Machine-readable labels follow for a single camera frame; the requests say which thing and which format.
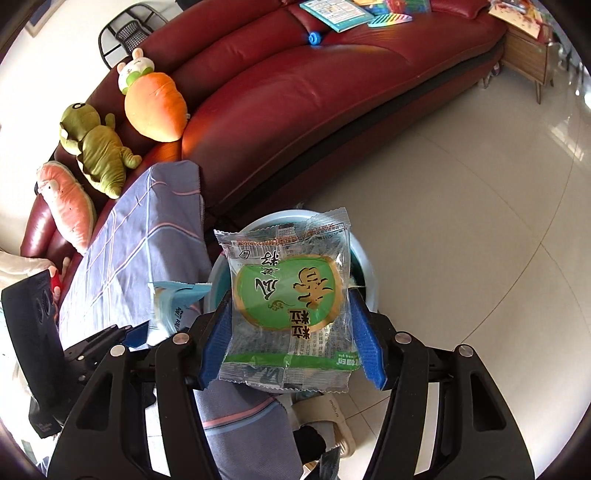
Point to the green clear snack wrapper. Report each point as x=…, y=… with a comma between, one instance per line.
x=292, y=327

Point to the green dinosaur plush toy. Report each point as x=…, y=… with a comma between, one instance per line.
x=100, y=153

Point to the light blue wrapper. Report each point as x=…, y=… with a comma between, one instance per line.
x=175, y=305

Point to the orange carrot plush toy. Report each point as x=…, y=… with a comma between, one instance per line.
x=152, y=104

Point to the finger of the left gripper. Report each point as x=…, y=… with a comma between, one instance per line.
x=92, y=349

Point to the purple plaid tablecloth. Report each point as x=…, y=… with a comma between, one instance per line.
x=154, y=234

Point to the teal plastic trash bin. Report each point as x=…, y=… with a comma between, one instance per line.
x=362, y=271

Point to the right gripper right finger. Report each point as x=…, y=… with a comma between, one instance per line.
x=476, y=436

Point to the brown teddy bear red shirt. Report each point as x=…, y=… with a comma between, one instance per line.
x=56, y=283

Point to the white blanket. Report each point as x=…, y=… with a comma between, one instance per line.
x=14, y=268

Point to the blue ball toy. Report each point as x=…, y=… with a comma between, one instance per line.
x=314, y=38

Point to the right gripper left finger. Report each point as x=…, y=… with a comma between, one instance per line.
x=105, y=437

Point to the pink radish plush toy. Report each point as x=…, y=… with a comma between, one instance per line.
x=71, y=208

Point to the beige slipper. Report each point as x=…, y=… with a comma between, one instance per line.
x=322, y=412

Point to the teal children's book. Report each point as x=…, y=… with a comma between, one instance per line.
x=340, y=15

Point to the wooden side table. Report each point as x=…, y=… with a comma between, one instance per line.
x=528, y=44

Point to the black mesh chair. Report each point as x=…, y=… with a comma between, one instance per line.
x=126, y=31

